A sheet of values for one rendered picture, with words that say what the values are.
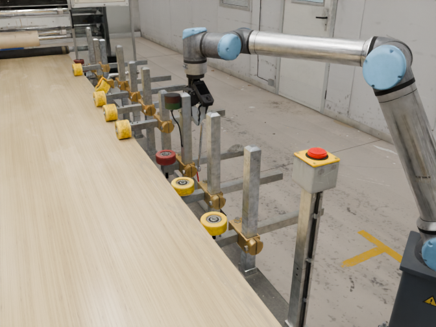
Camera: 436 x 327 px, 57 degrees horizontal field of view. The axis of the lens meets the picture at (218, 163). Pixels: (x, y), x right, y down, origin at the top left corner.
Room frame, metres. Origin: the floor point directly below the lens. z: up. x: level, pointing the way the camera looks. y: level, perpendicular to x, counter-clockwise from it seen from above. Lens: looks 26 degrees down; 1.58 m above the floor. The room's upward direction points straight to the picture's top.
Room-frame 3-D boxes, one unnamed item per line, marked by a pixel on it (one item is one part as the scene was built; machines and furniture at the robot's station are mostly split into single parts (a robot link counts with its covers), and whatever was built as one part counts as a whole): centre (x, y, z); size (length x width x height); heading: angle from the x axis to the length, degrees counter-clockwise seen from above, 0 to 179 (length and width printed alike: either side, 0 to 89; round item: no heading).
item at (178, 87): (2.19, 0.42, 0.95); 0.50 x 0.04 x 0.04; 116
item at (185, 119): (1.45, 0.13, 0.92); 0.04 x 0.04 x 0.48; 26
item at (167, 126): (1.70, 0.25, 0.95); 0.14 x 0.06 x 0.05; 26
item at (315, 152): (0.77, -0.21, 1.22); 0.04 x 0.04 x 0.02
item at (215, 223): (0.99, 0.01, 0.85); 0.08 x 0.08 x 0.11
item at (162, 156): (1.45, 0.21, 0.85); 0.08 x 0.08 x 0.11
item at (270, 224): (1.08, -0.16, 0.82); 0.44 x 0.03 x 0.04; 116
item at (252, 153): (1.00, -0.10, 0.90); 0.04 x 0.04 x 0.48; 26
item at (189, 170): (1.47, 0.14, 0.85); 0.14 x 0.06 x 0.05; 26
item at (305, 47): (1.45, -0.33, 1.32); 0.68 x 0.12 x 0.12; 58
